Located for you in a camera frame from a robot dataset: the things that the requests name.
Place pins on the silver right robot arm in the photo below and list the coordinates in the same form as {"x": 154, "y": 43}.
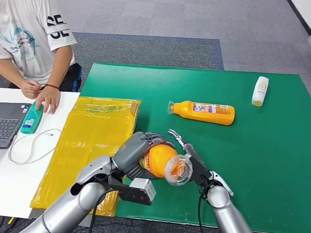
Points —
{"x": 226, "y": 212}

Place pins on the person's left hand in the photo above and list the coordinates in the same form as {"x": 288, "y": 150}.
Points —
{"x": 50, "y": 98}

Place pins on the person's right forearm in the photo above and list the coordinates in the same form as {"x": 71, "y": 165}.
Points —
{"x": 10, "y": 72}

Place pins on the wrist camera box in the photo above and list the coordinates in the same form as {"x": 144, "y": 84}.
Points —
{"x": 143, "y": 189}
{"x": 200, "y": 172}

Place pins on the green table mat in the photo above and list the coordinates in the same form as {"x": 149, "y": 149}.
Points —
{"x": 255, "y": 144}

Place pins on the small white bottle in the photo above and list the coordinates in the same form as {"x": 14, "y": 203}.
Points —
{"x": 260, "y": 91}

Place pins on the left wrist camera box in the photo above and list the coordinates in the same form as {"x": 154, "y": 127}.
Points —
{"x": 143, "y": 189}

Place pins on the dark grey laptop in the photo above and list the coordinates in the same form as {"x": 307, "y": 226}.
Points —
{"x": 10, "y": 123}

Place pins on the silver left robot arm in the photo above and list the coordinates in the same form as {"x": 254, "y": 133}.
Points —
{"x": 72, "y": 205}

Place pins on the orange bottle with clear cap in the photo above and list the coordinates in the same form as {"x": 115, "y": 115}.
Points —
{"x": 206, "y": 114}
{"x": 160, "y": 160}

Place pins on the yellow plastic sheet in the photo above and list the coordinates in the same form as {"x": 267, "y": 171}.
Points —
{"x": 92, "y": 128}

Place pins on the teal bottle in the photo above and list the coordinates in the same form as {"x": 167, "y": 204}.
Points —
{"x": 32, "y": 119}

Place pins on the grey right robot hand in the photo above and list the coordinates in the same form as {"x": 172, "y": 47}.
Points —
{"x": 188, "y": 148}

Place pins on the person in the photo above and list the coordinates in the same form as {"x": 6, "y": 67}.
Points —
{"x": 26, "y": 41}

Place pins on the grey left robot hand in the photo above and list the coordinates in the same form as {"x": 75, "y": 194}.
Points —
{"x": 130, "y": 151}

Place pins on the person's right hand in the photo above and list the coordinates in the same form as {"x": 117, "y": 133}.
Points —
{"x": 30, "y": 89}

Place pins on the person's left forearm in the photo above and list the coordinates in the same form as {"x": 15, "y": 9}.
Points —
{"x": 60, "y": 66}

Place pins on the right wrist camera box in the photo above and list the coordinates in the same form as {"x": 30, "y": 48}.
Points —
{"x": 200, "y": 172}

